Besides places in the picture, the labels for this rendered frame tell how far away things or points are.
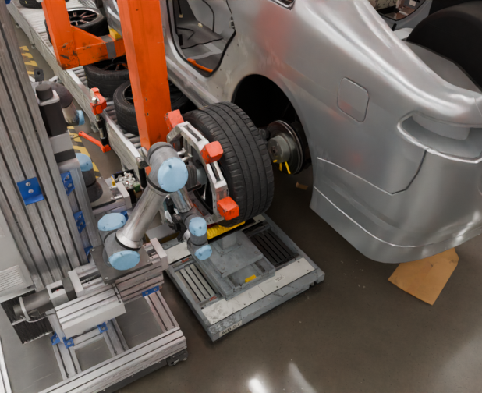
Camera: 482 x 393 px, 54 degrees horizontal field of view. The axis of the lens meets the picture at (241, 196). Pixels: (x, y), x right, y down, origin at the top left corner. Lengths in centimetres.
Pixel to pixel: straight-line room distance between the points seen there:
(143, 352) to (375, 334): 133
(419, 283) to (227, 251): 126
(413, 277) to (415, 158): 155
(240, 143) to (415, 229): 89
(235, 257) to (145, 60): 127
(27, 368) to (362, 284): 199
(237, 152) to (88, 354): 129
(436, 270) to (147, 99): 214
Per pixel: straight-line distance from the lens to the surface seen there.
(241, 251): 299
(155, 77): 263
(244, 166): 230
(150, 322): 273
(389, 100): 187
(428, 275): 337
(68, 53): 455
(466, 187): 201
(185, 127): 246
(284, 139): 269
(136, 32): 250
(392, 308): 314
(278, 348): 285
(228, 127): 236
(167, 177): 175
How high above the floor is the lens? 243
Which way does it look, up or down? 41 degrees down
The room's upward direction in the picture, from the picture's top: straight up
